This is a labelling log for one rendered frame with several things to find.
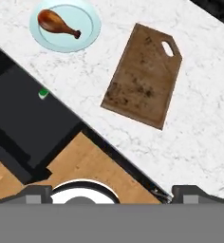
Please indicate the white and black round object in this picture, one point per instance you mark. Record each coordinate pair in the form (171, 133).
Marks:
(84, 193)

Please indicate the brown chicken drumstick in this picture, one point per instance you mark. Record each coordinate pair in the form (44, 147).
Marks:
(55, 22)

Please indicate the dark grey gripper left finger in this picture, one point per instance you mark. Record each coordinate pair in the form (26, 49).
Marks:
(38, 193)

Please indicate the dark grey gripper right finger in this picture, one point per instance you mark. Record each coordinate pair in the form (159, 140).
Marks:
(188, 193)

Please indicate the pale blue plate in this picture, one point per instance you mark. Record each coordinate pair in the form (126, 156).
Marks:
(76, 34)

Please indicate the brown wooden cutting board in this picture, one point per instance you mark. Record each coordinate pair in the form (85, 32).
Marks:
(144, 77)

